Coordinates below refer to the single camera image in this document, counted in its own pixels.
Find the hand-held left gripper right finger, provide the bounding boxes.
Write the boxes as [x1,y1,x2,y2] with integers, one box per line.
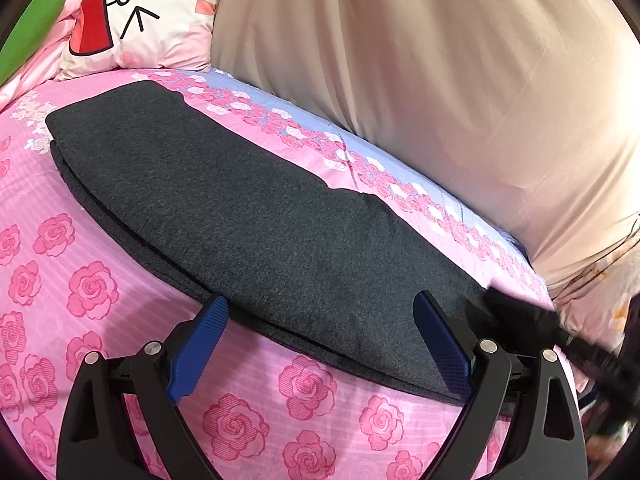
[413,290,589,480]

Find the beige duvet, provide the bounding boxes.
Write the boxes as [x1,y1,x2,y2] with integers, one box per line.
[209,0,640,292]

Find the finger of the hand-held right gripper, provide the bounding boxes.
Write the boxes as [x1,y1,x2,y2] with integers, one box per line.
[462,287,565,348]

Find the cartoon face pillow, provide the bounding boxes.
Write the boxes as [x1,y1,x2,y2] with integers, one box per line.
[52,0,232,82]

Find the dark grey pants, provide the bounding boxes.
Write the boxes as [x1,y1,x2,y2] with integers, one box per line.
[45,80,507,409]

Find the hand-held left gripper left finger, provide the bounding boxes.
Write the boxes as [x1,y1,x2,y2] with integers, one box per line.
[57,294,230,480]

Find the pale floral blanket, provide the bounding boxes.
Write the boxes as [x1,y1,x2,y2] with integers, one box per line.
[549,225,640,357]

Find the pink striped cloth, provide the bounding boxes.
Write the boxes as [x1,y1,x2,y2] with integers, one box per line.
[0,0,83,111]

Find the green cushion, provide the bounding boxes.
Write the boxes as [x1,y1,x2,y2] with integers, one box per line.
[0,0,77,87]

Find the pink rose print bed sheet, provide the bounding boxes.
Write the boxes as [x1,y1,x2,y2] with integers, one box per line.
[0,65,592,480]

